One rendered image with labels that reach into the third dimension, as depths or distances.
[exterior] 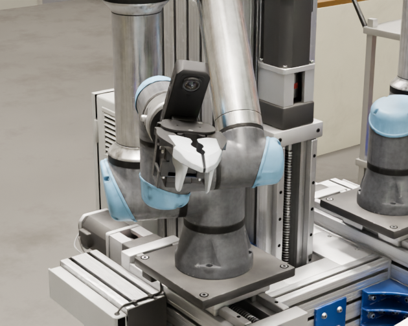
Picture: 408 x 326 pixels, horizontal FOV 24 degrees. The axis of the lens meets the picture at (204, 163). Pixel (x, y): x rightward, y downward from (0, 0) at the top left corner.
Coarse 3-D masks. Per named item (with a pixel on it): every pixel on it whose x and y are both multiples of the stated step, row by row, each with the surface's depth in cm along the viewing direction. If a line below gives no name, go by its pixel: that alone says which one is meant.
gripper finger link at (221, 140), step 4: (216, 132) 123; (220, 132) 123; (208, 136) 120; (212, 136) 121; (216, 136) 121; (220, 136) 121; (224, 136) 121; (220, 140) 120; (224, 140) 120; (220, 144) 118; (224, 144) 118; (220, 148) 117; (224, 148) 118
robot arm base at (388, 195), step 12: (372, 168) 203; (372, 180) 204; (384, 180) 202; (396, 180) 201; (360, 192) 207; (372, 192) 203; (384, 192) 202; (396, 192) 202; (360, 204) 207; (372, 204) 203; (384, 204) 202; (396, 204) 201
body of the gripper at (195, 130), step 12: (156, 120) 130; (168, 120) 124; (180, 120) 124; (192, 120) 125; (180, 132) 120; (192, 132) 120; (204, 132) 121; (192, 144) 121; (156, 156) 124; (168, 156) 121; (156, 168) 123; (168, 168) 121; (156, 180) 123; (168, 180) 122; (192, 180) 124; (204, 180) 126
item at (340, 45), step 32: (320, 0) 518; (384, 0) 543; (320, 32) 519; (352, 32) 534; (320, 64) 526; (352, 64) 542; (384, 64) 558; (320, 96) 533; (352, 96) 549; (352, 128) 557
